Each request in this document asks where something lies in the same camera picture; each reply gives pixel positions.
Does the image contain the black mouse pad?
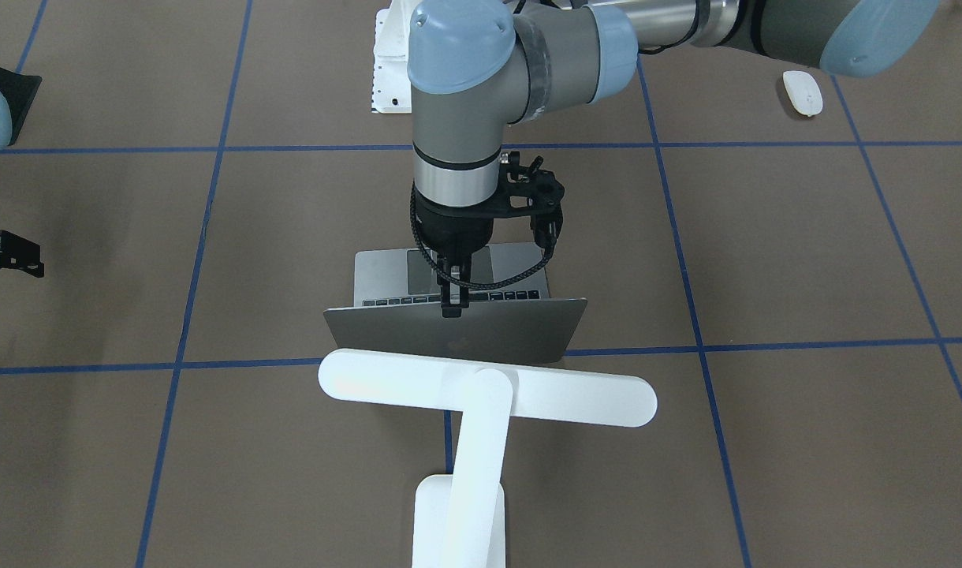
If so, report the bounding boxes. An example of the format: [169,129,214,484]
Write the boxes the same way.
[0,67,42,150]

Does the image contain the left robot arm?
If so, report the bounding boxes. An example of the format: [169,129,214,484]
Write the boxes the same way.
[408,1,938,319]

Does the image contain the white computer mouse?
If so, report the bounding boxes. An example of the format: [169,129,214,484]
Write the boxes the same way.
[781,69,824,118]

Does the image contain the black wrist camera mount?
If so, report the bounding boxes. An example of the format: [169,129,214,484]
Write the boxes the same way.
[493,151,565,256]

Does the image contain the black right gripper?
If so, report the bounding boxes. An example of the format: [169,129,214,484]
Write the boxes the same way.
[0,230,45,279]

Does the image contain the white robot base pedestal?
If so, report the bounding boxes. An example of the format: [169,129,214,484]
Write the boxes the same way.
[371,1,419,114]

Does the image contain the grey laptop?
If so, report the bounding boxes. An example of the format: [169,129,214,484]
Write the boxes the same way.
[325,248,587,364]

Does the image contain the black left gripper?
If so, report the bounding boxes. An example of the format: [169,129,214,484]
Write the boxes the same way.
[412,189,494,319]

